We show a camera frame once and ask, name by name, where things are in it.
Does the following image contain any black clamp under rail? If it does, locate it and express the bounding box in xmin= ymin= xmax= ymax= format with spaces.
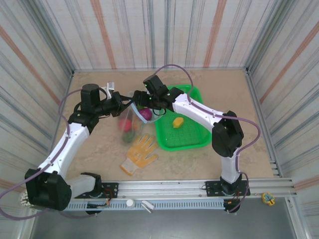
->
xmin=84 ymin=203 xmax=103 ymax=215
xmin=223 ymin=199 xmax=241 ymax=214

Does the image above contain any aluminium side rail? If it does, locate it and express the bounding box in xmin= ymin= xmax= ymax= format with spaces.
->
xmin=245 ymin=67 xmax=284 ymax=178

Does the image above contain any grey slotted cable duct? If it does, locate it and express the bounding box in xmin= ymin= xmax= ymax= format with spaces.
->
xmin=66 ymin=199 xmax=225 ymax=210

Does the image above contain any bright red fruit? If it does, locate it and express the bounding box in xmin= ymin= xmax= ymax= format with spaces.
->
xmin=118 ymin=119 xmax=133 ymax=132

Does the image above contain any green avocado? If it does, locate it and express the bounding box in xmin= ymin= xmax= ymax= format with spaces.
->
xmin=122 ymin=131 xmax=137 ymax=144

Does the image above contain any yellow white work glove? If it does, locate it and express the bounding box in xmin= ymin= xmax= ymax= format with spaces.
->
xmin=119 ymin=133 xmax=160 ymax=177

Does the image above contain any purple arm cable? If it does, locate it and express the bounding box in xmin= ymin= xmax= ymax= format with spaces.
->
xmin=153 ymin=64 xmax=262 ymax=214
xmin=0 ymin=89 xmax=100 ymax=221

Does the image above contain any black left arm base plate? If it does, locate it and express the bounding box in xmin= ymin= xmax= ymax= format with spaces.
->
xmin=74 ymin=182 xmax=119 ymax=199

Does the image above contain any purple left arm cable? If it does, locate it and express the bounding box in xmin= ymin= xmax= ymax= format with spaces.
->
xmin=0 ymin=89 xmax=100 ymax=221

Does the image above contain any yellow tree toy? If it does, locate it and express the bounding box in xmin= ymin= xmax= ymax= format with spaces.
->
xmin=261 ymin=192 xmax=276 ymax=207

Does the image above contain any white plastic clip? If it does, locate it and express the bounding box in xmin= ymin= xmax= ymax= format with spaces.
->
xmin=141 ymin=200 xmax=155 ymax=213

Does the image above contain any clear zip-top bag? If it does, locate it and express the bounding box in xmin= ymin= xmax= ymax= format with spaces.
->
xmin=117 ymin=91 xmax=167 ymax=145

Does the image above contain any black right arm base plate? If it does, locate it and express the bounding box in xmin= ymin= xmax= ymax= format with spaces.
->
xmin=204 ymin=180 xmax=251 ymax=197

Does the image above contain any green plastic mesh basket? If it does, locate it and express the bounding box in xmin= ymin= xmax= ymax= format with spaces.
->
xmin=155 ymin=84 xmax=213 ymax=151

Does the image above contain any white stick bundle in tube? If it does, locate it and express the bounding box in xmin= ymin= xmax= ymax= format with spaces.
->
xmin=19 ymin=191 xmax=32 ymax=209

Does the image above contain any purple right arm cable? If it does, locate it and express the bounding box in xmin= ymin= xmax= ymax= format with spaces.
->
xmin=153 ymin=64 xmax=262 ymax=214

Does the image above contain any aluminium front rail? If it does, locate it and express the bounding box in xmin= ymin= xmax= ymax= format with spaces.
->
xmin=67 ymin=177 xmax=299 ymax=199

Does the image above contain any purple onion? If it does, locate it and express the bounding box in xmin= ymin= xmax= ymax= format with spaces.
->
xmin=139 ymin=108 xmax=153 ymax=122

